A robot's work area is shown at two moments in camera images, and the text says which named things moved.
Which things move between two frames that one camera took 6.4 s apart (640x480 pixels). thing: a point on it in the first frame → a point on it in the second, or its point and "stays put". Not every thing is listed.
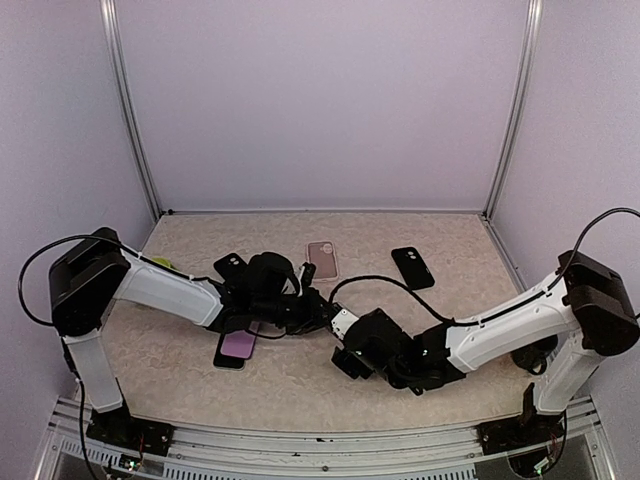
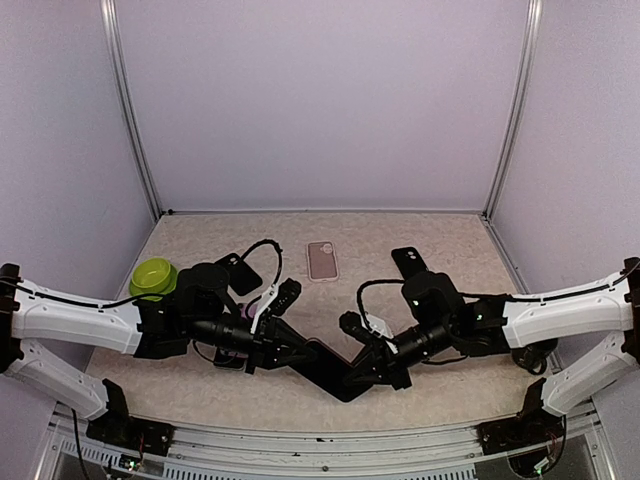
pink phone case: x=323 y=255 stays put
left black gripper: x=313 y=319 → x=268 y=338
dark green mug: x=532 y=357 stays put
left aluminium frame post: x=126 y=101 stays put
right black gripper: x=349 y=365 → x=379 y=364
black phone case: x=230 y=266 stays put
